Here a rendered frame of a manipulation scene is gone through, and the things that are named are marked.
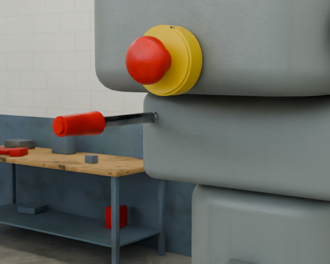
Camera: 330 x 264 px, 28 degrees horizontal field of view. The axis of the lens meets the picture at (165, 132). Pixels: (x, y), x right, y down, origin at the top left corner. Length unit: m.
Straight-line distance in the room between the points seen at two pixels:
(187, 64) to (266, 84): 0.07
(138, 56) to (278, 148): 0.18
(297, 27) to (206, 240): 0.30
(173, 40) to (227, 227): 0.25
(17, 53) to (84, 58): 1.01
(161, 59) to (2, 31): 7.19
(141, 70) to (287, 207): 0.23
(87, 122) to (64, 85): 6.35
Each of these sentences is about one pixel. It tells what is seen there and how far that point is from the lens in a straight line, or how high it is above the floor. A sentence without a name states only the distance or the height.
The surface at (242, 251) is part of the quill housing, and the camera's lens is 0.71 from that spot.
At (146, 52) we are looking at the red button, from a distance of 0.53.
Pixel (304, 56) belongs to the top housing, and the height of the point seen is 1.76.
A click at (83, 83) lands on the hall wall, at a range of 6.78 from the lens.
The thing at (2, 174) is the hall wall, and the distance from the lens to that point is 7.81.
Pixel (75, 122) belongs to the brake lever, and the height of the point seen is 1.70.
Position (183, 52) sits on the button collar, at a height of 1.77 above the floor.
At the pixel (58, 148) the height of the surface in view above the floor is 0.93.
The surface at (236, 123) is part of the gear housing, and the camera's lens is 0.65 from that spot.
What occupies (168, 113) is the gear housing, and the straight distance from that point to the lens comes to 0.70.
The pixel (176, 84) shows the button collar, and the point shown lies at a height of 1.74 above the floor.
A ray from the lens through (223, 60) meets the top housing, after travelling 0.55.
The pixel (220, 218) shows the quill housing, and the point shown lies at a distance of 0.72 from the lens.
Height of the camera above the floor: 1.76
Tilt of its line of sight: 6 degrees down
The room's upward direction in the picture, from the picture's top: straight up
